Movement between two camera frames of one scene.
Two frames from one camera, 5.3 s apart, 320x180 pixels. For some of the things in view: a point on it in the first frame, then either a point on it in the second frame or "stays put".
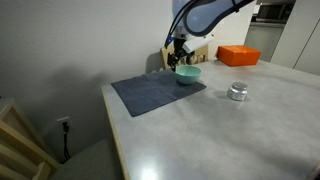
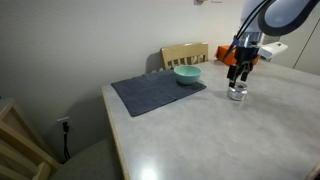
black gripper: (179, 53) → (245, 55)
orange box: (237, 55) stays put
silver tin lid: (238, 86) stays put
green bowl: (187, 74) stays put
